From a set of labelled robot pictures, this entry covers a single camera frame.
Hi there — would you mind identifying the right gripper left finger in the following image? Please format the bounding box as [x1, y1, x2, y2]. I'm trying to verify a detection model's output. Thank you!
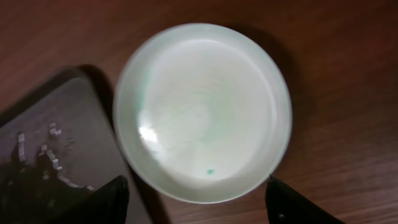
[52, 175, 129, 224]

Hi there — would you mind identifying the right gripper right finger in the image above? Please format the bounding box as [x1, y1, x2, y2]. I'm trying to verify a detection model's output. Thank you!
[265, 175, 344, 224]

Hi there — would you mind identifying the white plate top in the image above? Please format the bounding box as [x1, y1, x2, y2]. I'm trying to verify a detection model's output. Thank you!
[113, 23, 292, 204]

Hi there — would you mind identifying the grey serving tray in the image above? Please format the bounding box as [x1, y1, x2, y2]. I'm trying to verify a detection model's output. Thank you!
[1, 67, 151, 223]

